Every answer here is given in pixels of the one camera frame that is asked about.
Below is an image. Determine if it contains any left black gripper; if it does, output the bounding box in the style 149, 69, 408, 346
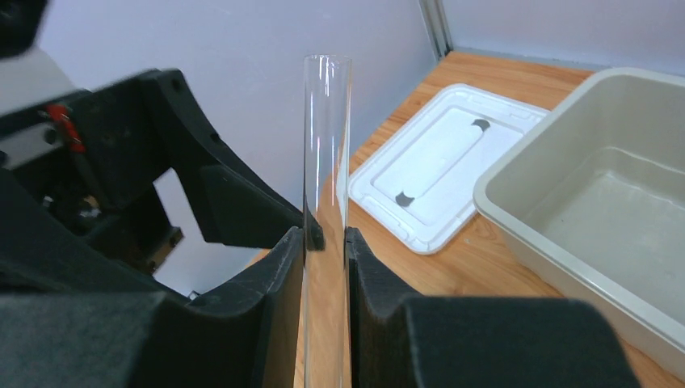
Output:
1, 69, 324, 293

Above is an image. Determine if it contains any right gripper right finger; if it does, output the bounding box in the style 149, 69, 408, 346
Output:
346, 228, 640, 387

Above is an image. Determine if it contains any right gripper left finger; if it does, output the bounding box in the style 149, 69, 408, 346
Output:
1, 228, 303, 387

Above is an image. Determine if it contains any clear glass test tube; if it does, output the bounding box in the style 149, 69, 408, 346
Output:
303, 54, 351, 387

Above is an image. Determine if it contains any white plastic lid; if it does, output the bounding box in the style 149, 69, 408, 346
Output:
348, 83, 549, 255

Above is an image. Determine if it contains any beige plastic bin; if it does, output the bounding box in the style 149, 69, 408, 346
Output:
473, 68, 684, 377

